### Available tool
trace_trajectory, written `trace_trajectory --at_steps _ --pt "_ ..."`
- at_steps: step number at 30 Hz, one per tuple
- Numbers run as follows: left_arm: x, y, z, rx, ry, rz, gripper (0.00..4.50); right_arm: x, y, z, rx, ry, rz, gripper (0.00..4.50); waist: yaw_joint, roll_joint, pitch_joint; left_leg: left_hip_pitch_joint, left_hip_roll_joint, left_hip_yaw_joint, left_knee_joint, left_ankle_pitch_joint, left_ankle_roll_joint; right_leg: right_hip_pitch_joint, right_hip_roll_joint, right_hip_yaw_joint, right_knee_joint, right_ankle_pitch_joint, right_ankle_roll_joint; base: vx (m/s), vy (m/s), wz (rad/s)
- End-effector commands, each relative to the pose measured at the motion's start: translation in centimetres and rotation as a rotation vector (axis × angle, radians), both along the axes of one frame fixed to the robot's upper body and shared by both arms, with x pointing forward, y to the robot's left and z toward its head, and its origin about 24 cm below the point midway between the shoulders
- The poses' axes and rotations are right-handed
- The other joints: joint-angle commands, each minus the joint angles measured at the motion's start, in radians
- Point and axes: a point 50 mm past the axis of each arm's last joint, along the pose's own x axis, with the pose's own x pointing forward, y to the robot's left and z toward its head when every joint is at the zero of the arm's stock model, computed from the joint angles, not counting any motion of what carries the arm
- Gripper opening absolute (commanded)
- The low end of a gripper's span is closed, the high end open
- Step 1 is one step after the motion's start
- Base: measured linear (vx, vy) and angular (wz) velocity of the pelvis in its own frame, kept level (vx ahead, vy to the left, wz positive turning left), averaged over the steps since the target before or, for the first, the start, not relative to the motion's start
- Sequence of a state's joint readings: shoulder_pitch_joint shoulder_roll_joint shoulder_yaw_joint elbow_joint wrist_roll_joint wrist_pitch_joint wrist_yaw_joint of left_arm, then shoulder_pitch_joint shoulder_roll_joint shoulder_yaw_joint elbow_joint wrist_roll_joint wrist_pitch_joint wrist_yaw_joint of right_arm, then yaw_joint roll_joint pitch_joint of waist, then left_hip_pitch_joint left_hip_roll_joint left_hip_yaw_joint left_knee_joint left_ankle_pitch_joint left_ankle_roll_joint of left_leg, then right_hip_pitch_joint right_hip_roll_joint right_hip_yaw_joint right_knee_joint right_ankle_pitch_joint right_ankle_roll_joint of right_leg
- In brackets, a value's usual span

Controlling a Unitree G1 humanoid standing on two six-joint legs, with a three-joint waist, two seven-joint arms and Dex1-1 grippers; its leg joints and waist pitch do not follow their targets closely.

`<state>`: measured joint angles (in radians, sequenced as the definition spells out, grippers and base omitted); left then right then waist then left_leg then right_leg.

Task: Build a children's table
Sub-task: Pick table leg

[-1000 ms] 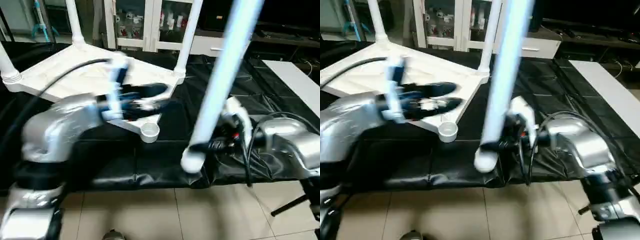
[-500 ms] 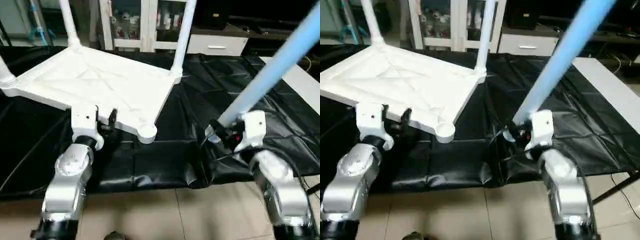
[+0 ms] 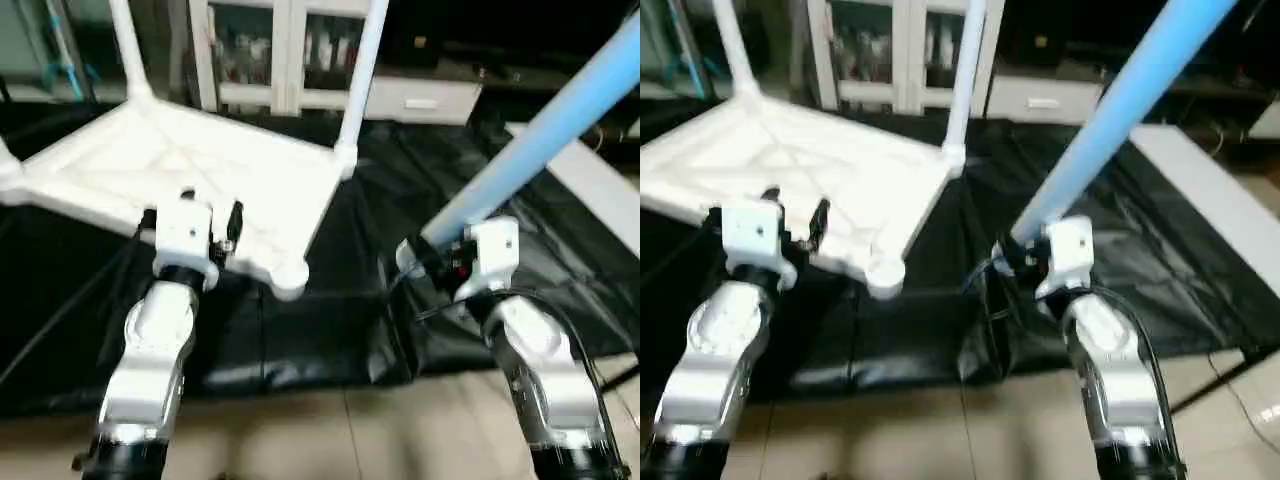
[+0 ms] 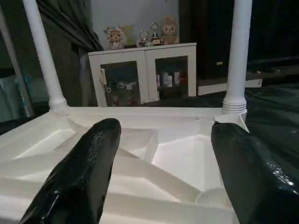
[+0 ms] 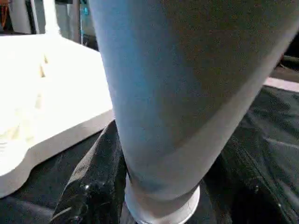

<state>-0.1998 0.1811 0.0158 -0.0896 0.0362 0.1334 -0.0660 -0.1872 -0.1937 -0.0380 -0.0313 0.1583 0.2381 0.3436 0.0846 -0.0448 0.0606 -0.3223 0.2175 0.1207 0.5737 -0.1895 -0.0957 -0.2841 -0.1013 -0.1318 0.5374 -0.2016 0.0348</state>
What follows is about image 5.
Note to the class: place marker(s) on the white plastic table leg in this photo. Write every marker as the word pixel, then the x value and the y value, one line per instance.
pixel 187 93
pixel 51 16

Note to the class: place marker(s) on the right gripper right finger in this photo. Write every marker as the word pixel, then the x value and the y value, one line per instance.
pixel 257 196

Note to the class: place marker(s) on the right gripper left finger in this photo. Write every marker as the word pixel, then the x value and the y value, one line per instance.
pixel 98 186

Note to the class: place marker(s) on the white plastic table top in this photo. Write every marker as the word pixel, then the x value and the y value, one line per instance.
pixel 46 93

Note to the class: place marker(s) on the white flat board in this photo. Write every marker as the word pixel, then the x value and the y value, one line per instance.
pixel 282 84

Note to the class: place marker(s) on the black work mat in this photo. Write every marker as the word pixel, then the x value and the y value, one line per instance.
pixel 271 140

